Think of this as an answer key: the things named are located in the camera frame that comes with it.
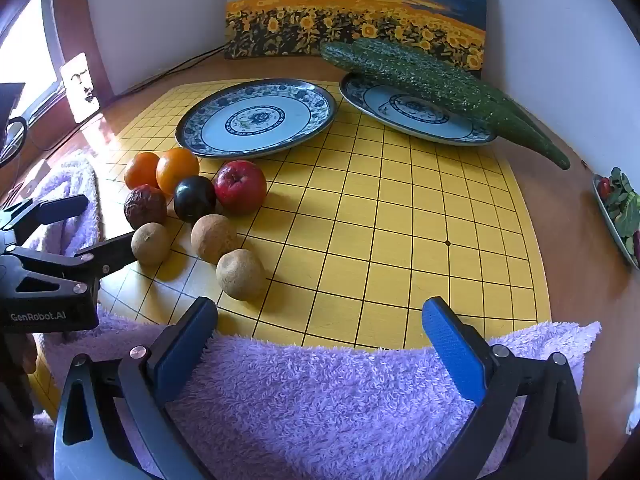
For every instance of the sunflower field painting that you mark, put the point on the sunflower field painting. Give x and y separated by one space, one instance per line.
350 10

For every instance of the red apple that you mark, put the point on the red apple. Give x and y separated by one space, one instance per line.
241 186

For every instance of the white crumpled paper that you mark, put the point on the white crumpled paper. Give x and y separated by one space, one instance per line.
633 412

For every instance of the brown kiwi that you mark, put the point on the brown kiwi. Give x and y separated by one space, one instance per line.
240 274
214 238
150 243

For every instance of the plate of salad vegetables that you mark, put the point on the plate of salad vegetables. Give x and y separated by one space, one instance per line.
620 210

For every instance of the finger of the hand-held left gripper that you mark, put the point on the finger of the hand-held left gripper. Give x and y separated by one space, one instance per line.
55 207
107 255

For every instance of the green spiky cucumber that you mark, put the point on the green spiky cucumber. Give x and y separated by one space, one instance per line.
450 97
415 57

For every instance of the orange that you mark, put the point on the orange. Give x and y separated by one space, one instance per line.
142 170
177 170

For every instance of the purple fluffy towel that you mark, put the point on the purple fluffy towel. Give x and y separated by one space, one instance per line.
310 410

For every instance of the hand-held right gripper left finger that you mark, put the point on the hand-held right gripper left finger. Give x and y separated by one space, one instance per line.
185 355

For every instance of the blue patterned porcelain plate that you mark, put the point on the blue patterned porcelain plate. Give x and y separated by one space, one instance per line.
255 122
400 110

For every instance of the window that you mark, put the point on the window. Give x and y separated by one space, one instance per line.
25 45

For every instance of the wrinkled dark red passion fruit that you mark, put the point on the wrinkled dark red passion fruit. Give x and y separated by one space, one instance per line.
145 207

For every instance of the yellow grid board mat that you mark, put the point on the yellow grid board mat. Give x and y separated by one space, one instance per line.
400 235

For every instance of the black plum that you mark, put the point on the black plum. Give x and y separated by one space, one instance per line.
194 200

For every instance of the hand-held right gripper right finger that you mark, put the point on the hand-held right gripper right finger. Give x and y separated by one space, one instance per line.
452 355

